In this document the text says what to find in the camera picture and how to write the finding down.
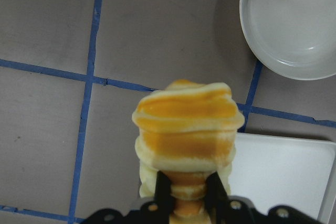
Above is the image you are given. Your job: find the white rectangular tray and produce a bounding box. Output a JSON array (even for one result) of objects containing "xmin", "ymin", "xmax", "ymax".
[{"xmin": 229, "ymin": 133, "xmax": 335, "ymax": 223}]

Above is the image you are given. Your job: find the orange striped bread loaf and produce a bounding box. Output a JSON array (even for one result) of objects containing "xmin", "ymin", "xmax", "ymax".
[{"xmin": 132, "ymin": 80, "xmax": 245, "ymax": 223}]

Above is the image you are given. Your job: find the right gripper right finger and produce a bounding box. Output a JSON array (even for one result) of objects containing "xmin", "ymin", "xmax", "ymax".
[{"xmin": 204, "ymin": 172, "xmax": 228, "ymax": 224}]

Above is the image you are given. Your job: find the cream round plate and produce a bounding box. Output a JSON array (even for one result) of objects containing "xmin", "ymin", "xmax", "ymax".
[{"xmin": 239, "ymin": 0, "xmax": 335, "ymax": 80}]

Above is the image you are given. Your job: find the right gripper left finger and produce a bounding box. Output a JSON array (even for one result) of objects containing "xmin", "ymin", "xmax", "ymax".
[{"xmin": 154, "ymin": 171, "xmax": 175, "ymax": 223}]

